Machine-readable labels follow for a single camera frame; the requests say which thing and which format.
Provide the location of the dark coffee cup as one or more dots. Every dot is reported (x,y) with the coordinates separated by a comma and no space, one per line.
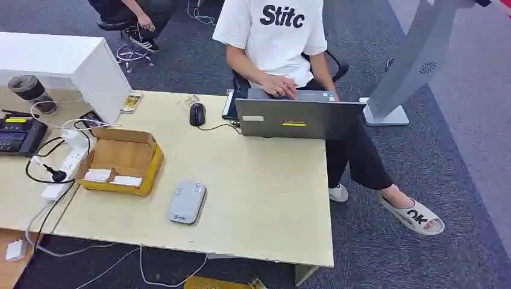
(30,89)

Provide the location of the black phone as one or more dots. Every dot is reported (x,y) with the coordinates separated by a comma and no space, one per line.
(91,119)

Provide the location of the clear plastic wrapper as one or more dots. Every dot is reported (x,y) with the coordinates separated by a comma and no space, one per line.
(189,100)

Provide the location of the person's left hand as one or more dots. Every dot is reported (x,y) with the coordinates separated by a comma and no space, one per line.
(333,95)

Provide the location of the grey zip pouch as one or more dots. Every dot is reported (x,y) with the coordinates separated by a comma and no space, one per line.
(187,202)

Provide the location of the white card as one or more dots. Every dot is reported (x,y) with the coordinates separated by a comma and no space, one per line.
(127,181)
(97,175)

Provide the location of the grey floor stand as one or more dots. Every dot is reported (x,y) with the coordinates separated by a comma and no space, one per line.
(415,56)

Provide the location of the grey laptop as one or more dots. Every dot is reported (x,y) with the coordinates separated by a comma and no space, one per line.
(299,119)

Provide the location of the white cabinet box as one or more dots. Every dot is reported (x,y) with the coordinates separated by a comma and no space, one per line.
(60,56)

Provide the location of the black computer mouse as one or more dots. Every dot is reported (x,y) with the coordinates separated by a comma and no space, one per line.
(197,114)

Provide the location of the phone with yellow print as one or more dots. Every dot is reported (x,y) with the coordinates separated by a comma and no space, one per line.
(131,103)

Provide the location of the white power strip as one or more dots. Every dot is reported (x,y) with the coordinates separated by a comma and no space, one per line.
(72,159)

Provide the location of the desk leg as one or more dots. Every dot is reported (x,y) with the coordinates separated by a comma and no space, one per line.
(304,274)

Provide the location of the beige slide sandal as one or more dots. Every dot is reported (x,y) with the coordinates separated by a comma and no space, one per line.
(415,217)

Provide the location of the background person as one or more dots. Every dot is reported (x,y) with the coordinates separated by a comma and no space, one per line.
(119,10)

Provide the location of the black pen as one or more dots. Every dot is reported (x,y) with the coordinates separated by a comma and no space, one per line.
(18,113)

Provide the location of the black stool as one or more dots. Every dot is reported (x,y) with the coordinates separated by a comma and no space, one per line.
(113,24)

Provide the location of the black office chair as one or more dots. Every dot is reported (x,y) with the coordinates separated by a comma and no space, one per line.
(339,68)

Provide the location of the seated person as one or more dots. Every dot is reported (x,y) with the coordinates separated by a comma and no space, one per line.
(275,44)

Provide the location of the black desk device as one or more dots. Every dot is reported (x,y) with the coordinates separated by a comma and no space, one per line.
(20,135)

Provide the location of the yellow object on floor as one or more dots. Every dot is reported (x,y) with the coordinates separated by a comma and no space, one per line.
(215,284)

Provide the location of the person's right hand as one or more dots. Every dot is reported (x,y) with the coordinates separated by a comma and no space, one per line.
(279,85)

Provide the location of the white power adapter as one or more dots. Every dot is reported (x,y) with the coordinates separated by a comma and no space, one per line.
(15,250)

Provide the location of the white shoe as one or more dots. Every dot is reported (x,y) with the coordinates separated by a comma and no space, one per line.
(338,193)

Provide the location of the open cardboard card box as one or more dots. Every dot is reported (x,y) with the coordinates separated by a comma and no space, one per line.
(119,153)

